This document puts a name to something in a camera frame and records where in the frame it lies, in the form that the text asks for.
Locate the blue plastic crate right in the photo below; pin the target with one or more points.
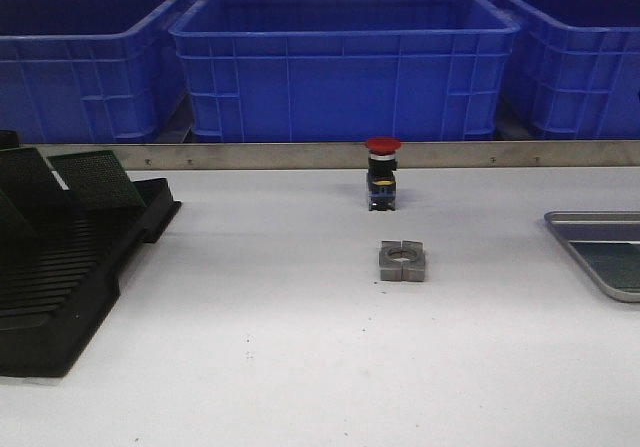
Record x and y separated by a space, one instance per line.
573 73

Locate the blue plastic crate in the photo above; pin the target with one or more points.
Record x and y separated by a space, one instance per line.
573 73
275 71
89 71

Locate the red emergency stop button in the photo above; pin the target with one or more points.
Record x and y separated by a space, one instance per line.
382 164

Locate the metal table edge rail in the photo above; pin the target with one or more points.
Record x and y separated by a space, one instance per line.
350 155

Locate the green circuit board rear rack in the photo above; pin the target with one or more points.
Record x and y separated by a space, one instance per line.
30 185

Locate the silver metal tray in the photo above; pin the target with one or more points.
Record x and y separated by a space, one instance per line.
595 227

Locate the blue plastic crate left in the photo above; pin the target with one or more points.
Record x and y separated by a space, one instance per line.
89 71

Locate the grey metal clamp block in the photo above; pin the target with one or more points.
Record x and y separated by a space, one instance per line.
402 261

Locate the green circuit board front rack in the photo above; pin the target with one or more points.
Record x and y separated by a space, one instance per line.
14 226

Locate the green circuit board rack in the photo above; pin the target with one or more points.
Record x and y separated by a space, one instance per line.
14 226
30 185

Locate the green circuit board in rack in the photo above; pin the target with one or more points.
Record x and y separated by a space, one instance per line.
97 179

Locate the blue plastic crate centre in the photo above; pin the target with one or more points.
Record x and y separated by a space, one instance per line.
275 71

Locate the green perforated circuit board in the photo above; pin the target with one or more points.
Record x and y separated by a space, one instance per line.
616 264

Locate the black slotted board rack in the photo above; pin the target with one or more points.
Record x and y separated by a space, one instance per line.
57 288

